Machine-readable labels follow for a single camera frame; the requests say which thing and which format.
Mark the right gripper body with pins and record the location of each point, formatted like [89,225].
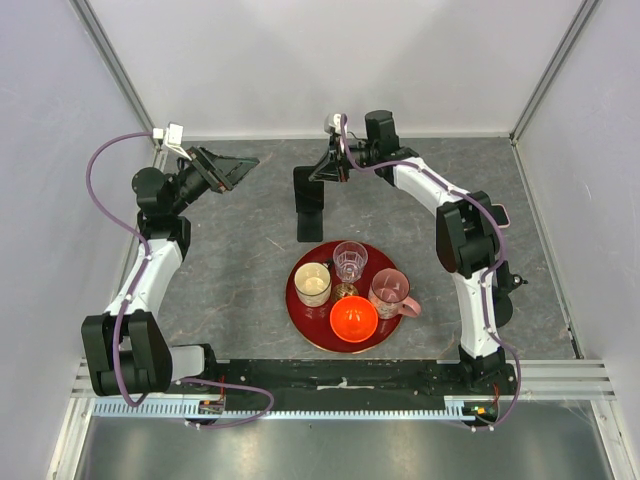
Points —
[345,162]

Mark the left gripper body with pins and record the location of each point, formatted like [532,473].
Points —
[206,169]

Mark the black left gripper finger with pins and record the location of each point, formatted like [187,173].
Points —
[231,180]
[224,164]

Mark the black cased phone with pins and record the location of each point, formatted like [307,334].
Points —
[308,192]

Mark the pink cased phone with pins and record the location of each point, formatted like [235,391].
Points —
[500,215]

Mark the black round-base clamp stand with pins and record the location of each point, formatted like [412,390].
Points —
[505,283]

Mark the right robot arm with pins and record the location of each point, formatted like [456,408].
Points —
[469,238]

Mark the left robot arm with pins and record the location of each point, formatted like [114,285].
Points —
[124,347]

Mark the black folding phone stand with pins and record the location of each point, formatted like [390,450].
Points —
[310,227]

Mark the clear faceted glass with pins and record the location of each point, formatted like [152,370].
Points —
[350,259]

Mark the cream ceramic cup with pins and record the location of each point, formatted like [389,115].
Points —
[313,284]

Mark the pink ghost mug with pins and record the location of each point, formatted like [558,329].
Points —
[389,293]

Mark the orange bowl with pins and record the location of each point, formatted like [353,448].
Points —
[353,319]

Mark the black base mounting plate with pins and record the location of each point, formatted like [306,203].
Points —
[360,383]

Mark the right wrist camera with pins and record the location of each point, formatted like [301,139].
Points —
[335,124]

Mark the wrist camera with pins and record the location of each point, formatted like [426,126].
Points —
[169,139]
[335,124]

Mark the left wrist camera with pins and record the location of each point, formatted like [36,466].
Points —
[169,139]

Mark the grey slotted cable duct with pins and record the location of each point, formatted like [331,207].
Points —
[197,409]

